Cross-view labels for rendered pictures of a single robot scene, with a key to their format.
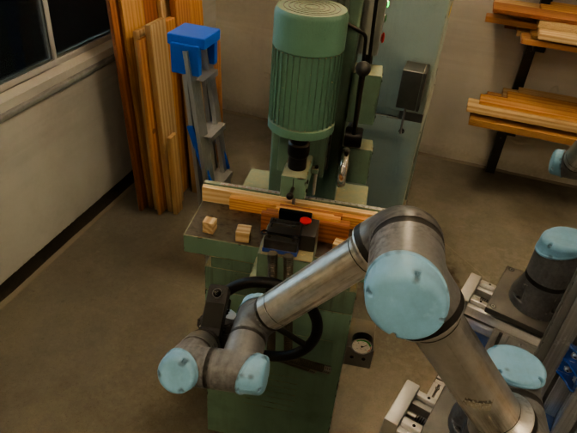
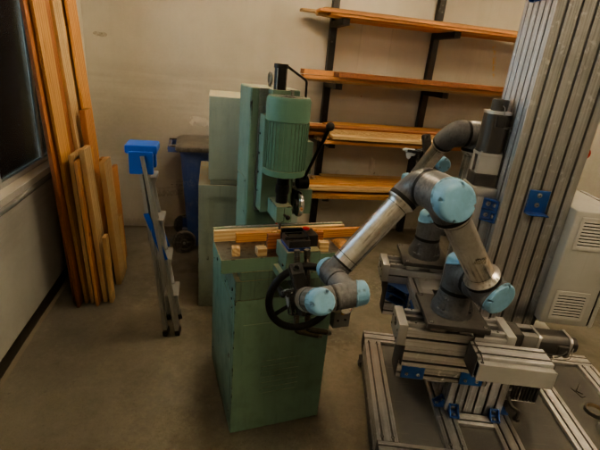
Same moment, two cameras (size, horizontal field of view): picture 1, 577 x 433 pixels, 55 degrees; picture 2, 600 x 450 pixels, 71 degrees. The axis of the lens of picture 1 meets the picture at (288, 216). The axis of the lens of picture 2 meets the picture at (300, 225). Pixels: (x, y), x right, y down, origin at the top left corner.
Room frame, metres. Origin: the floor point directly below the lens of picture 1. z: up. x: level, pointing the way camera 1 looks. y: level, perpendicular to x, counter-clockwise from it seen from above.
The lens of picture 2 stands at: (-0.20, 0.72, 1.63)
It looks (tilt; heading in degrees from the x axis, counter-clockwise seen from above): 21 degrees down; 331
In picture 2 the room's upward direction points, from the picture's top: 5 degrees clockwise
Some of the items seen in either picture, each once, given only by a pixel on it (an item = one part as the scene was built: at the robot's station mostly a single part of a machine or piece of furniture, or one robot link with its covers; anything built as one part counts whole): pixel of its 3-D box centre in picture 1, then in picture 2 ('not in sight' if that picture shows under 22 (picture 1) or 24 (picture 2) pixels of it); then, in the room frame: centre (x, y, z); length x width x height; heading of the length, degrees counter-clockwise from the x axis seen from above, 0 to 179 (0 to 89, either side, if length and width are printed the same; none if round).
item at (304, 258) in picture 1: (288, 254); (297, 254); (1.13, -0.01, 0.92); 0.15 x 0.13 x 0.09; 83
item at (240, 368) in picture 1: (239, 364); (346, 292); (0.67, 0.07, 1.02); 0.11 x 0.11 x 0.08; 82
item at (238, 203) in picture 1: (329, 217); (302, 234); (1.31, -0.12, 0.92); 0.60 x 0.02 x 0.04; 83
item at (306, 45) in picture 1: (306, 70); (286, 137); (1.33, -0.01, 1.35); 0.18 x 0.18 x 0.31
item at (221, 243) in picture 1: (291, 248); (289, 255); (1.22, -0.02, 0.87); 0.61 x 0.30 x 0.06; 83
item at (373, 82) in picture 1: (364, 94); (301, 155); (1.52, -0.19, 1.23); 0.09 x 0.08 x 0.15; 173
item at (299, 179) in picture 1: (297, 177); (279, 211); (1.35, -0.02, 1.03); 0.14 x 0.07 x 0.09; 173
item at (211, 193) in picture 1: (300, 208); (281, 232); (1.34, -0.03, 0.93); 0.60 x 0.02 x 0.05; 83
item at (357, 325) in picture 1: (360, 343); (337, 312); (1.15, -0.25, 0.58); 0.12 x 0.08 x 0.08; 173
